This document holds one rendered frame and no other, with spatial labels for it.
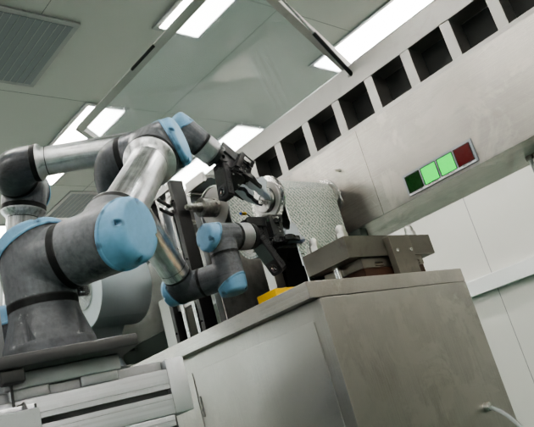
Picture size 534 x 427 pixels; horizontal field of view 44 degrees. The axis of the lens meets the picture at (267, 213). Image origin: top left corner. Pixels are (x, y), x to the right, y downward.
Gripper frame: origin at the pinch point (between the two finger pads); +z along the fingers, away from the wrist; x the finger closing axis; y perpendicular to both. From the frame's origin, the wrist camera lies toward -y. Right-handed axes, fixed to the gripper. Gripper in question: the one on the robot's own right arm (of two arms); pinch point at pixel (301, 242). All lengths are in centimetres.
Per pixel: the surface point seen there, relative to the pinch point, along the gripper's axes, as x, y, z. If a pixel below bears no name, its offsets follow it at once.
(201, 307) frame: 33.1, -8.1, -15.3
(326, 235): -0.2, 1.8, 11.6
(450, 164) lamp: -37.1, 8.8, 29.8
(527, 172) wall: 37, 57, 263
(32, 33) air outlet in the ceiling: 139, 169, 4
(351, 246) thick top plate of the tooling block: -20.0, -8.8, -3.9
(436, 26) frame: -48, 49, 31
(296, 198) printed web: -0.3, 13.9, 3.1
